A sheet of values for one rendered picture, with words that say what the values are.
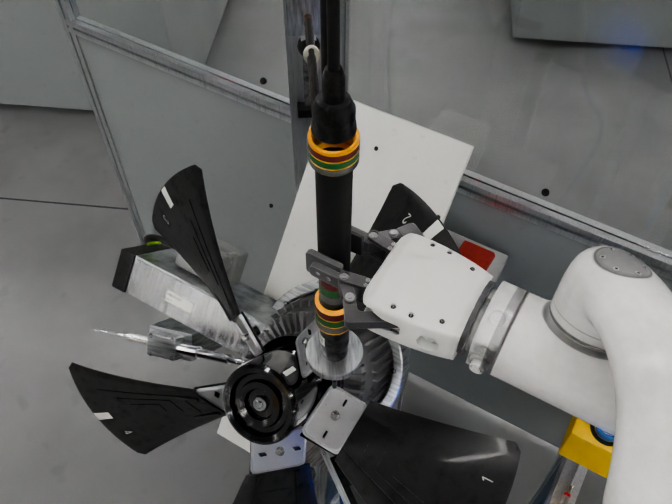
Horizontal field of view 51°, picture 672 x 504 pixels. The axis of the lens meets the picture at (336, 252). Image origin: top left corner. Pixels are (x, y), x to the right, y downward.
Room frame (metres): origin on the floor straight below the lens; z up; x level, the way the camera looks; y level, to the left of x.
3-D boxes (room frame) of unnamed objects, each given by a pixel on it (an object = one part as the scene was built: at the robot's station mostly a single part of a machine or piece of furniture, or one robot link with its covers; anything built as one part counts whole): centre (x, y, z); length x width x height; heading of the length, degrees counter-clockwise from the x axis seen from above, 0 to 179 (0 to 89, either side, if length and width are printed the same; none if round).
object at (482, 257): (0.95, -0.31, 0.87); 0.08 x 0.08 x 0.02; 57
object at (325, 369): (0.44, 0.00, 1.42); 0.09 x 0.07 x 0.10; 4
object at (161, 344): (0.61, 0.29, 1.08); 0.07 x 0.04 x 0.06; 70
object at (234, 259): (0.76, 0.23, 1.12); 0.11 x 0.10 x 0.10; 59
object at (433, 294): (0.37, -0.09, 1.58); 0.11 x 0.10 x 0.07; 60
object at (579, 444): (0.50, -0.46, 1.02); 0.16 x 0.10 x 0.11; 149
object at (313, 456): (0.44, 0.03, 0.91); 0.12 x 0.08 x 0.12; 149
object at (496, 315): (0.34, -0.15, 1.58); 0.09 x 0.03 x 0.08; 150
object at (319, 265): (0.39, 0.01, 1.58); 0.07 x 0.03 x 0.03; 60
